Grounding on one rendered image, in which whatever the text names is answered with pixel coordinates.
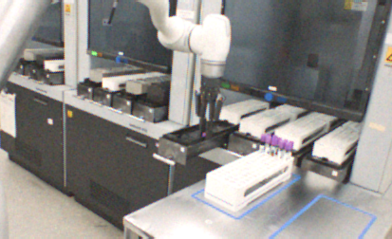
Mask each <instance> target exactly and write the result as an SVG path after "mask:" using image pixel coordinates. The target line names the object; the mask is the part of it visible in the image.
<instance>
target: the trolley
mask: <svg viewBox="0 0 392 239"><path fill-rule="evenodd" d="M205 187H206V178H205V179H202V180H201V181H199V182H197V183H196V184H193V185H191V186H189V187H187V188H186V189H182V190H181V191H178V192H177V193H173V194H170V195H169V196H167V197H165V198H163V199H161V200H159V201H157V202H155V203H153V204H150V205H149V206H146V207H145V208H141V209H140V210H139V211H135V212H132V213H130V214H128V215H126V216H125V217H124V218H123V224H124V235H123V239H139V236H141V237H143V238H145V239H392V201H389V200H387V199H385V198H381V197H379V196H376V195H374V194H372V193H368V192H364V191H362V190H358V189H356V188H354V187H351V186H349V185H345V184H344V183H340V182H338V181H336V180H332V179H331V178H327V177H324V176H321V175H318V174H315V173H313V172H310V171H308V170H303V169H302V168H300V167H296V166H294V165H292V169H291V173H290V178H288V179H287V180H285V181H284V182H280V183H279V184H277V185H276V186H275V187H272V188H271V189H269V190H268V191H266V192H265V193H262V194H261V195H259V196H258V197H256V198H255V199H254V200H252V201H250V202H249V203H248V204H247V206H245V207H243V208H241V209H240V210H239V211H230V210H229V209H228V208H225V207H223V206H221V205H219V204H216V203H215V202H214V201H212V200H210V199H208V198H206V197H204V193H205Z"/></svg>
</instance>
